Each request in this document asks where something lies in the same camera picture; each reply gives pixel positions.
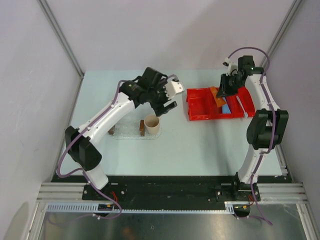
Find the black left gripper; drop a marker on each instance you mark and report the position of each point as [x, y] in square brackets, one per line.
[159, 111]

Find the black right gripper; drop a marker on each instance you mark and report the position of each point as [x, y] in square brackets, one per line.
[224, 90]

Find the orange toothpaste tube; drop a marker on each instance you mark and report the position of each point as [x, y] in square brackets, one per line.
[220, 102]

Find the beige cup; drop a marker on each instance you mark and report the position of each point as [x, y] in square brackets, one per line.
[152, 124]

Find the red plastic organizer bin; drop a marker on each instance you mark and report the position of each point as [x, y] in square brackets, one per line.
[202, 106]

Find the clear acrylic toothbrush stand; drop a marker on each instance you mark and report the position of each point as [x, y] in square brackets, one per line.
[128, 129]

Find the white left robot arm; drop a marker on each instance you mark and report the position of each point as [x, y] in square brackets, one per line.
[152, 87]

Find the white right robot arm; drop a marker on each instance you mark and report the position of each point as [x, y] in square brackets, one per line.
[265, 131]

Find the blue toothpaste tube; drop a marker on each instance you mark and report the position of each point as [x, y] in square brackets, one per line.
[225, 108]

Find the white toothbrush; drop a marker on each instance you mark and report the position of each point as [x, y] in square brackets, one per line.
[245, 114]

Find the clear oval glass tray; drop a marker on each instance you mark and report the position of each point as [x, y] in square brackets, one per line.
[146, 137]

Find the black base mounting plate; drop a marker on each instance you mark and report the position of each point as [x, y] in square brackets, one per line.
[168, 192]

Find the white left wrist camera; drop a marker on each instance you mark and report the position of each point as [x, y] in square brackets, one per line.
[173, 88]

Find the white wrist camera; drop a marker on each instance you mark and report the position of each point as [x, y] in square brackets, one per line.
[230, 66]
[173, 88]

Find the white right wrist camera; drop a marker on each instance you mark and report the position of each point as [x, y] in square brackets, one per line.
[230, 66]

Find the left aluminium frame post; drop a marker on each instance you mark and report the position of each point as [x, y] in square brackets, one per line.
[56, 28]

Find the aluminium frame post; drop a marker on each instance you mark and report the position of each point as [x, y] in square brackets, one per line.
[278, 17]
[56, 28]

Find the right aluminium frame post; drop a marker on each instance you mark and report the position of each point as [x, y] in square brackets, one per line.
[278, 17]

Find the white slotted cable duct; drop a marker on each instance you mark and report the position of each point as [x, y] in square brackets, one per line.
[105, 208]

